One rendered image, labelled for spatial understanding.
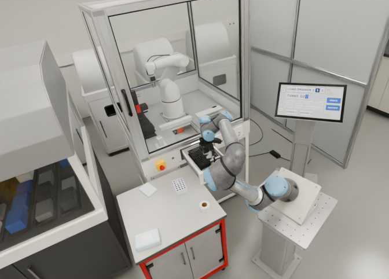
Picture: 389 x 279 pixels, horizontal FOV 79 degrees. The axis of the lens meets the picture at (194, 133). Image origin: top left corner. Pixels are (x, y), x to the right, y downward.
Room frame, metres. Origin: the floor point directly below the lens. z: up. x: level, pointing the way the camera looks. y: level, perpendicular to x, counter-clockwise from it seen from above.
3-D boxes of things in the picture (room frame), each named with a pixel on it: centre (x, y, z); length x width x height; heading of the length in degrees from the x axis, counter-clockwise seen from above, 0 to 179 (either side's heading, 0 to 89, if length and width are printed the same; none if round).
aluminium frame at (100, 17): (2.01, 0.14, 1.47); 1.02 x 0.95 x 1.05; 112
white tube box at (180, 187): (1.25, 0.17, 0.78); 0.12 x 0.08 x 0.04; 14
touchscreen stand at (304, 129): (1.72, -1.00, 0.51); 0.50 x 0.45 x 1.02; 153
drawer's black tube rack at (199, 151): (1.44, -0.05, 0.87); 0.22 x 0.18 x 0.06; 22
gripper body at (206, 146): (1.34, -0.07, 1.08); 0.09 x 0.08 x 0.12; 112
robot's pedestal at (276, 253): (1.00, -0.53, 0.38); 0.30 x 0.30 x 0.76; 39
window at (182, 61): (1.59, -0.03, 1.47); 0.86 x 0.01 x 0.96; 112
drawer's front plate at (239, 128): (1.67, -0.29, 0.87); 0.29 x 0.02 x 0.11; 112
